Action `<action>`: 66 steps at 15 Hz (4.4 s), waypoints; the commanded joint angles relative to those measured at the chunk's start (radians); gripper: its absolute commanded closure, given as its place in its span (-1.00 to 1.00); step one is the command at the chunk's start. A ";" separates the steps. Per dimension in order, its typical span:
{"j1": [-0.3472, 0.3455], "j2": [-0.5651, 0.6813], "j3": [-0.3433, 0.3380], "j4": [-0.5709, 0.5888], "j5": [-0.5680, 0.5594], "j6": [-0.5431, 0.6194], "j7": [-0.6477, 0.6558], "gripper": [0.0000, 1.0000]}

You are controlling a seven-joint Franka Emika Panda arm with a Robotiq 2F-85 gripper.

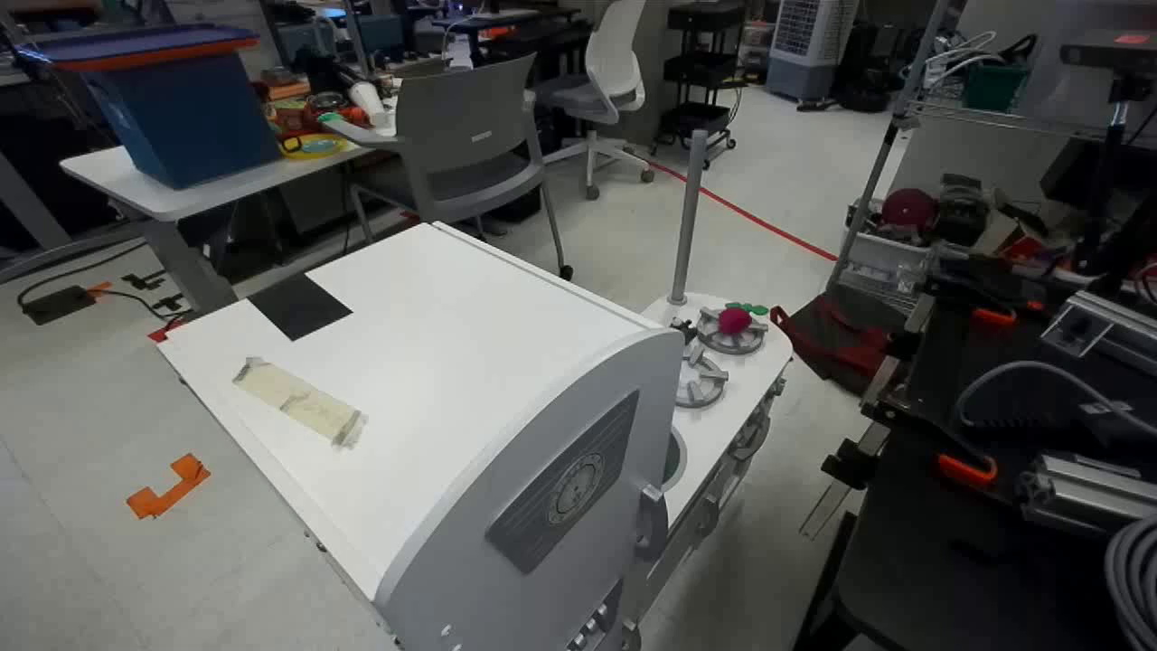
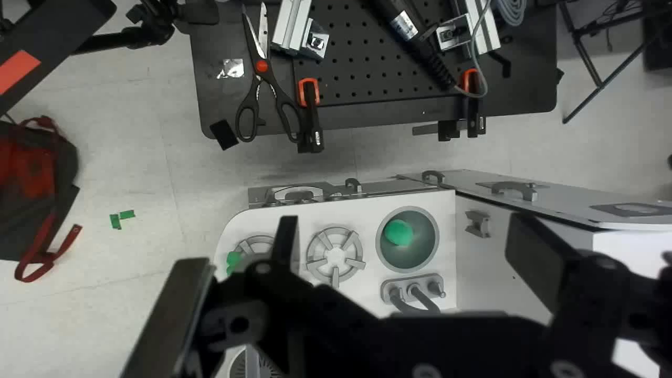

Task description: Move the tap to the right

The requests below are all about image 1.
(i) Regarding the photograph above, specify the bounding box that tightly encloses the silver toy pan lid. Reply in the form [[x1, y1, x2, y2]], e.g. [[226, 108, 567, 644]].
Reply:
[[673, 338, 734, 411]]

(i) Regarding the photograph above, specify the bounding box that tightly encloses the white toy kitchen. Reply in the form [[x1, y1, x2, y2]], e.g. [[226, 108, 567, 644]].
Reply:
[[156, 215, 798, 651]]

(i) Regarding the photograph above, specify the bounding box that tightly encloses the toy pot with red ball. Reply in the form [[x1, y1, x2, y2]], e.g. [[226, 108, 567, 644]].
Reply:
[[697, 301, 775, 358]]

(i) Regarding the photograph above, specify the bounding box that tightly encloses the grey stand pole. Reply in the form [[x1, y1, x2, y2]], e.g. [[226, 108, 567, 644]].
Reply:
[[667, 125, 713, 309]]

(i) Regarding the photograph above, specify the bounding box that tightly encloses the grey plastic chair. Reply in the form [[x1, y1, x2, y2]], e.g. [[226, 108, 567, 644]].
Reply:
[[343, 50, 578, 282]]

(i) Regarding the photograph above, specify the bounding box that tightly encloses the red bag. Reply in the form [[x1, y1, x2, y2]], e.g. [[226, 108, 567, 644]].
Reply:
[[769, 294, 897, 397]]

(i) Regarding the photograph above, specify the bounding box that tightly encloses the white office chair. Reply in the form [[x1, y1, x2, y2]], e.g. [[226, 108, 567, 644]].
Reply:
[[532, 0, 662, 202]]

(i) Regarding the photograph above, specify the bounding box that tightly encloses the black square patch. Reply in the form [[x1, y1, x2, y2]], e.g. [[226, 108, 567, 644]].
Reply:
[[248, 272, 354, 343]]

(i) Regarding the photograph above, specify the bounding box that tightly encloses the black shelf cart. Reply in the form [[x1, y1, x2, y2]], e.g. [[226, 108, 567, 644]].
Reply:
[[659, 0, 751, 154]]

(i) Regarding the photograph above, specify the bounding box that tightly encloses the beige tape strip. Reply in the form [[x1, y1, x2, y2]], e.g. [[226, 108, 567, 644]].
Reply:
[[231, 355, 368, 450]]

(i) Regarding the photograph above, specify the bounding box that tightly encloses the white cup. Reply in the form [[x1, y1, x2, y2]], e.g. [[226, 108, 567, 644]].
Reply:
[[346, 80, 392, 131]]

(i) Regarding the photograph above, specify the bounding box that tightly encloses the maroon round object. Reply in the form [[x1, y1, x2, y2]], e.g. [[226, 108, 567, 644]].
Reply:
[[877, 183, 941, 243]]

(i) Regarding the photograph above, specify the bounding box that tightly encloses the colourful toy pile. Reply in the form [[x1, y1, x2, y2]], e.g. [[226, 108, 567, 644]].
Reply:
[[254, 67, 373, 162]]

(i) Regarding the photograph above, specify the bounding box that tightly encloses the silver tripod stand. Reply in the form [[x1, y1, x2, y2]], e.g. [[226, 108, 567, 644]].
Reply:
[[830, 0, 959, 294]]

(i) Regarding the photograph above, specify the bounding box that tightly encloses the white air cooler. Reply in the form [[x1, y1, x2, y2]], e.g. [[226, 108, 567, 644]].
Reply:
[[763, 0, 868, 108]]

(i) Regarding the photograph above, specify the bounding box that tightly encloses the black workbench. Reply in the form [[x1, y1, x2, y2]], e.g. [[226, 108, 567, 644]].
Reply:
[[794, 272, 1157, 651]]

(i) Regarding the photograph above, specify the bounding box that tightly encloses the orange floor tape marker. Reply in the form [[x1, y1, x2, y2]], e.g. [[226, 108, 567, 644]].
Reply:
[[125, 447, 214, 524]]

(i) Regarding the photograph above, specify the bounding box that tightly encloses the blue storage bin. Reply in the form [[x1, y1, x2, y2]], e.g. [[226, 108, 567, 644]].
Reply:
[[20, 21, 286, 192]]

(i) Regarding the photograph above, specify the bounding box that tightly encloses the white work table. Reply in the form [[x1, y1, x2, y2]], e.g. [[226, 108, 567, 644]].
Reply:
[[58, 125, 379, 319]]

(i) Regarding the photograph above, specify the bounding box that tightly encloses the green bin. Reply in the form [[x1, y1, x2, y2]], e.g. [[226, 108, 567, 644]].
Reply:
[[959, 50, 1038, 116]]

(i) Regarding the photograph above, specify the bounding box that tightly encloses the black power adapter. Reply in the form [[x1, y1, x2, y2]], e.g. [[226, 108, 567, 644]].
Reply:
[[16, 282, 103, 330]]

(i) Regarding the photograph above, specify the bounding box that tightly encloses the aluminium extrusion bar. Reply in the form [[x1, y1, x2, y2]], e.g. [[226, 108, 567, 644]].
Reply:
[[1020, 447, 1157, 535]]

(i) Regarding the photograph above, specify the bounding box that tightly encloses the orange clamp handle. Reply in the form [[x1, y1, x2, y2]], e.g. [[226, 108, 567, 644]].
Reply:
[[965, 305, 1024, 336], [932, 447, 1007, 490]]

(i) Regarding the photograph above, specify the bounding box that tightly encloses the grey hose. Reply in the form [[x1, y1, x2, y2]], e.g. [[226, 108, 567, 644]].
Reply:
[[955, 355, 1157, 440]]

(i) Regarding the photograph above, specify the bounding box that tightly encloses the grey cable bundle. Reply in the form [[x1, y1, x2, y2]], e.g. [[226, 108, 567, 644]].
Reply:
[[1100, 518, 1157, 651]]

